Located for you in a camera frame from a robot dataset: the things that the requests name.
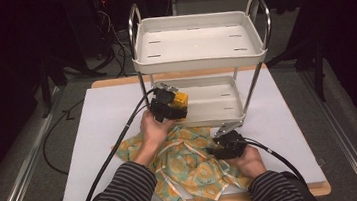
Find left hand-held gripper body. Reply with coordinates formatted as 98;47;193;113
147;80;184;124

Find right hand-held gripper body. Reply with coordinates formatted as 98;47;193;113
210;119;251;162

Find green and orange patterned scarf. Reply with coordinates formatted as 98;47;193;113
112;118;255;201

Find white two-tier rack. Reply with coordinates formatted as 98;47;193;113
124;0;283;139

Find person's right hand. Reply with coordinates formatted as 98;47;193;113
227;143;269;181

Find person's left hand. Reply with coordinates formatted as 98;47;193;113
137;106;180;154

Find white table mat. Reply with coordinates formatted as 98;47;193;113
46;62;330;201

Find black stand legs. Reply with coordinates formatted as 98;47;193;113
263;35;331;109
34;50;102;120

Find right hand-held gripper black cable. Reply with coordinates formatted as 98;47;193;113
241;130;312;197

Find hand-held gripper black cable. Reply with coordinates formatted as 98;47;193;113
241;130;312;197
65;88;169;201

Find left hand-held gripper black cable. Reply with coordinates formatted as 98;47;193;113
65;88;169;201

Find tangled background cables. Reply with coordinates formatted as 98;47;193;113
94;4;136;81

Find metal floor rail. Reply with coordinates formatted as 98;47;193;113
0;85;74;201
299;64;357;201

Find black floor cable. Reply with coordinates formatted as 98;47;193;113
37;98;94;179

